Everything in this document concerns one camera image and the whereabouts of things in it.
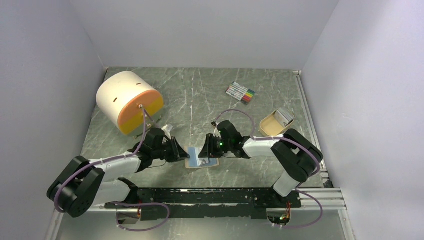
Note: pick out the aluminium table edge rail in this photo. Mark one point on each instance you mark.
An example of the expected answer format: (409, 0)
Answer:
(330, 198)

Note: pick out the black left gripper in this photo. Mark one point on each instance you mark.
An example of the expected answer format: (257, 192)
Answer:
(178, 153)

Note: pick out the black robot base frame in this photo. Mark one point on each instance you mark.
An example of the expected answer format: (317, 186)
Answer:
(194, 203)

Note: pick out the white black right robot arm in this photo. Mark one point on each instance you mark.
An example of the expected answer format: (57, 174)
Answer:
(299, 158)

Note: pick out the beige oval plastic tray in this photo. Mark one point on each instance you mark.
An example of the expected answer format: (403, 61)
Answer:
(270, 127)

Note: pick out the pack of coloured marker pens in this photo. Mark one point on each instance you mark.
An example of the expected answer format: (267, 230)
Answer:
(240, 93)

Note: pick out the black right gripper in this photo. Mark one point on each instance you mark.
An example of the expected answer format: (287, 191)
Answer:
(209, 150)

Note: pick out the stack of cards in tray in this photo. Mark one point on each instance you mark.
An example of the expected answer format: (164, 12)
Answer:
(284, 117)

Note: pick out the round pink yellow drawer box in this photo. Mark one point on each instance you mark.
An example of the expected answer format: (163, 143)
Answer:
(119, 98)

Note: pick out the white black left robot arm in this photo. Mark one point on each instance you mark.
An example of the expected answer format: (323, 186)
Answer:
(85, 183)

